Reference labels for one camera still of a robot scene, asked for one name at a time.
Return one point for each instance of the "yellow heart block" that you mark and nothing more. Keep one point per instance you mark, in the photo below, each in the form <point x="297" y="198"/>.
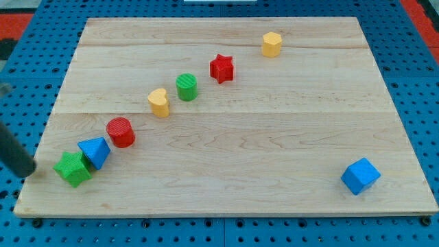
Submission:
<point x="159" y="102"/>

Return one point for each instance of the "light wooden board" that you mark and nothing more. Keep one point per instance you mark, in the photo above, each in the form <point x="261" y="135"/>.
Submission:
<point x="274" y="142"/>

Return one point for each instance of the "green cylinder block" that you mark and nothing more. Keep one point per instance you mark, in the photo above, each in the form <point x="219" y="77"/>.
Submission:
<point x="187" y="87"/>

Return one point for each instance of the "red star block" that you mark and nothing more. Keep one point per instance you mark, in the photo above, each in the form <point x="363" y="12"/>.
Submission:
<point x="222" y="68"/>

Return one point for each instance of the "yellow hexagon block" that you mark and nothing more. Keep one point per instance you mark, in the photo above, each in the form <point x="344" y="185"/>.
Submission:
<point x="272" y="43"/>

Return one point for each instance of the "red cylinder block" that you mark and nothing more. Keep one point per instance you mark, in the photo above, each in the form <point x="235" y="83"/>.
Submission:
<point x="120" y="132"/>

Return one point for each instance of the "blue triangular prism block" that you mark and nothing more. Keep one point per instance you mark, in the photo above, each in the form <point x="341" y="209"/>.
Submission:
<point x="96" y="150"/>

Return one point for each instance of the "blue cube block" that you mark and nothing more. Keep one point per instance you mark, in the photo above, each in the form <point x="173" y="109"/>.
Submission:
<point x="360" y="175"/>

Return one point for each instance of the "green star block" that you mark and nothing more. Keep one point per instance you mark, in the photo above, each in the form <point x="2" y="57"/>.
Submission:
<point x="73" y="168"/>

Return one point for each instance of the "blue perforated metal base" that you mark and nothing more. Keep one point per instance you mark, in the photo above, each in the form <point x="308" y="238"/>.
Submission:
<point x="38" y="39"/>

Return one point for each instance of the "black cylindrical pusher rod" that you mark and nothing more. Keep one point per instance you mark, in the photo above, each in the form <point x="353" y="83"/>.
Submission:
<point x="14" y="156"/>

